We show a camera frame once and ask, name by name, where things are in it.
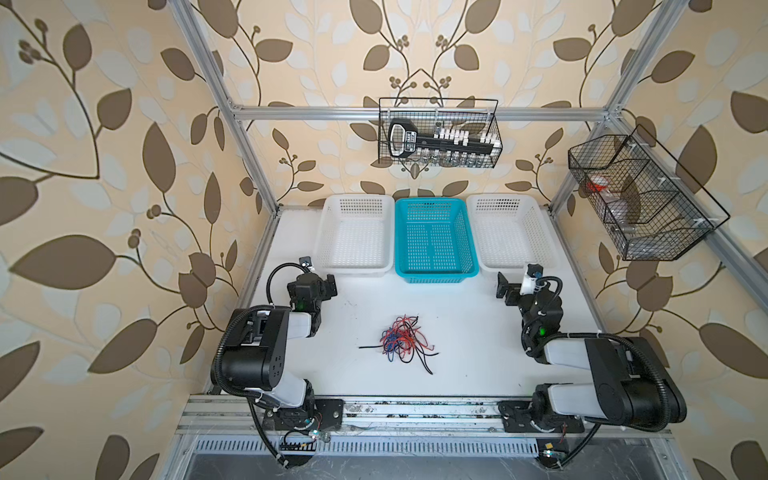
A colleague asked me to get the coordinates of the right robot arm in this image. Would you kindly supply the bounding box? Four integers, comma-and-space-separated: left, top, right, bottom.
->
495, 264, 688, 469

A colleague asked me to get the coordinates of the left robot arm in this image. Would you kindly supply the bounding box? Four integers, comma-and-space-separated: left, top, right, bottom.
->
211, 257, 344, 469

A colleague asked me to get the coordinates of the right white plastic basket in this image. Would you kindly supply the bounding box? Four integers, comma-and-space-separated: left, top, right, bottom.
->
466, 194, 558, 275

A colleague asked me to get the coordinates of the white plastic basket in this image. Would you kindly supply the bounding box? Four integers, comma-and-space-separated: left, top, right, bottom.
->
311, 194, 395, 276
466, 194, 558, 275

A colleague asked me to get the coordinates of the left white plastic basket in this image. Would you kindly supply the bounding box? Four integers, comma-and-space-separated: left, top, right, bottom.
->
311, 194, 395, 276

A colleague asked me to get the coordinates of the teal plastic basket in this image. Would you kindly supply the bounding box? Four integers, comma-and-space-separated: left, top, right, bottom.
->
394, 197, 479, 284

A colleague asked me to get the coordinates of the red item in side basket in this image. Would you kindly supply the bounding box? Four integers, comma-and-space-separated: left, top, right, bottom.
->
584, 175, 610, 194

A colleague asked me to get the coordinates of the black tool in basket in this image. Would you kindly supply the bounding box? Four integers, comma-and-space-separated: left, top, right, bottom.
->
384, 118, 503, 158

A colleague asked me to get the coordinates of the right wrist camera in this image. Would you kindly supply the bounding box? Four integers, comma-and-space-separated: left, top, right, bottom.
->
520, 264, 543, 295

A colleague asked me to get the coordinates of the tangled cable pile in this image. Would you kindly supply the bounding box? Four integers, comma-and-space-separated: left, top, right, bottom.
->
358, 314, 440, 376

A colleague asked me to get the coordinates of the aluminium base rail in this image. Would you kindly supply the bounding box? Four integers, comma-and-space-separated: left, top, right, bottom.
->
173, 394, 673, 439

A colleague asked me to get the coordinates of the side black wire basket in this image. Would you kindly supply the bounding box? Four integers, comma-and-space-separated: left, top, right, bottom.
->
568, 124, 731, 262

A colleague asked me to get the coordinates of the back black wire basket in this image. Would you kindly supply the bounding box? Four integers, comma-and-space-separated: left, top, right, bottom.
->
378, 96, 503, 169

